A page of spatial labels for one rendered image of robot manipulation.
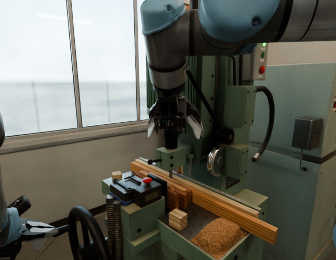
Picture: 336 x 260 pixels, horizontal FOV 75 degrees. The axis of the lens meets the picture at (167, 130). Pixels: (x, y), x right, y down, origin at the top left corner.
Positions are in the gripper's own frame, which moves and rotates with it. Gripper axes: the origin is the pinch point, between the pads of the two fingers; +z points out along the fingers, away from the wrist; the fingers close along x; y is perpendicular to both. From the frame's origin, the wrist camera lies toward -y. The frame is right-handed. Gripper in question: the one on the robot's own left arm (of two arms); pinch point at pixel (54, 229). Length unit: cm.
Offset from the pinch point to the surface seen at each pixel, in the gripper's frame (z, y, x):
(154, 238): 20.0, -9.7, 21.4
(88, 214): 1.8, -10.4, 11.4
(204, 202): 32.8, -24.0, 24.9
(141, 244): 15.7, -7.8, 21.6
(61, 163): 42, 8, -128
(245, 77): 38, -73, 19
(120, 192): 7.9, -18.8, 13.1
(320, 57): 205, -190, -17
